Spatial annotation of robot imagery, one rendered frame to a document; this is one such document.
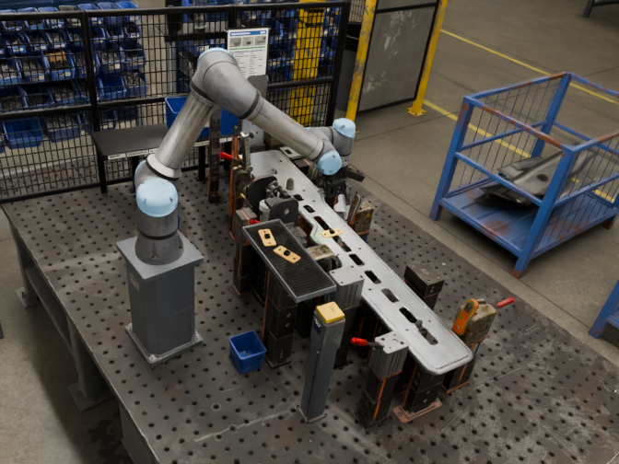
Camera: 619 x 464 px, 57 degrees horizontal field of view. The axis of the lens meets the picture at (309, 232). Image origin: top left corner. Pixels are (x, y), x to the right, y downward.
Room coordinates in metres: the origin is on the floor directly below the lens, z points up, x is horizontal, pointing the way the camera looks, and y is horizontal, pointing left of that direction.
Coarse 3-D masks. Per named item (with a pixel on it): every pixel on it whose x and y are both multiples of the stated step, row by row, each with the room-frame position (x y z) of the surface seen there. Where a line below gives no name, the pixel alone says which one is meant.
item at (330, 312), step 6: (324, 306) 1.20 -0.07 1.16; (330, 306) 1.20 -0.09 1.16; (336, 306) 1.20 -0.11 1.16; (318, 312) 1.18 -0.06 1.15; (324, 312) 1.17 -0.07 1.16; (330, 312) 1.17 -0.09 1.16; (336, 312) 1.18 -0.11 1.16; (342, 312) 1.18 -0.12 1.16; (324, 318) 1.15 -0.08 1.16; (330, 318) 1.15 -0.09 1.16; (336, 318) 1.16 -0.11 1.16; (342, 318) 1.17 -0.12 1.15
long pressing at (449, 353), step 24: (264, 168) 2.18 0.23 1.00; (288, 168) 2.21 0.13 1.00; (288, 192) 2.02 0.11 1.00; (312, 192) 2.04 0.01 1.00; (312, 216) 1.87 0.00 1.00; (336, 216) 1.89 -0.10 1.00; (312, 240) 1.71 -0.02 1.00; (360, 240) 1.75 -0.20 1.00; (384, 264) 1.63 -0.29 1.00; (384, 288) 1.50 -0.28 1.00; (408, 288) 1.52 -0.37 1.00; (384, 312) 1.38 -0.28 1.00; (432, 312) 1.41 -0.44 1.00; (408, 336) 1.29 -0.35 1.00; (456, 336) 1.32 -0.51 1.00; (432, 360) 1.20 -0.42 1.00; (456, 360) 1.21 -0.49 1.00
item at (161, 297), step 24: (144, 264) 1.33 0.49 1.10; (168, 264) 1.35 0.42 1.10; (192, 264) 1.38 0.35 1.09; (144, 288) 1.31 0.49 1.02; (168, 288) 1.33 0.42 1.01; (192, 288) 1.40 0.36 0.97; (144, 312) 1.31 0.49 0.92; (168, 312) 1.33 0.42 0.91; (192, 312) 1.40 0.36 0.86; (144, 336) 1.33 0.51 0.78; (168, 336) 1.33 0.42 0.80; (192, 336) 1.39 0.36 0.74
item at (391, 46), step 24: (384, 0) 4.87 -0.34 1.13; (408, 0) 5.08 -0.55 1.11; (432, 0) 5.30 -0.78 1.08; (384, 24) 4.91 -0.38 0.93; (408, 24) 5.14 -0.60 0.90; (432, 24) 5.33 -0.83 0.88; (360, 48) 4.74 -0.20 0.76; (384, 48) 4.96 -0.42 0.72; (408, 48) 5.19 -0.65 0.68; (432, 48) 5.37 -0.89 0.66; (360, 72) 4.75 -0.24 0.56; (384, 72) 5.01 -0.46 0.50; (408, 72) 5.24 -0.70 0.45; (360, 96) 4.81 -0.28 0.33; (384, 96) 5.05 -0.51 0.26; (408, 96) 5.30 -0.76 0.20
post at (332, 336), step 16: (320, 320) 1.16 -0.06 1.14; (336, 320) 1.17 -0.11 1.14; (320, 336) 1.15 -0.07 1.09; (336, 336) 1.16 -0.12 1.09; (320, 352) 1.14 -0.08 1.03; (320, 368) 1.15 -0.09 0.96; (304, 384) 1.19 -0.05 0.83; (320, 384) 1.15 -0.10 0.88; (304, 400) 1.17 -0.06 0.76; (320, 400) 1.16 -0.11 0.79; (304, 416) 1.15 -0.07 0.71; (320, 416) 1.16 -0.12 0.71
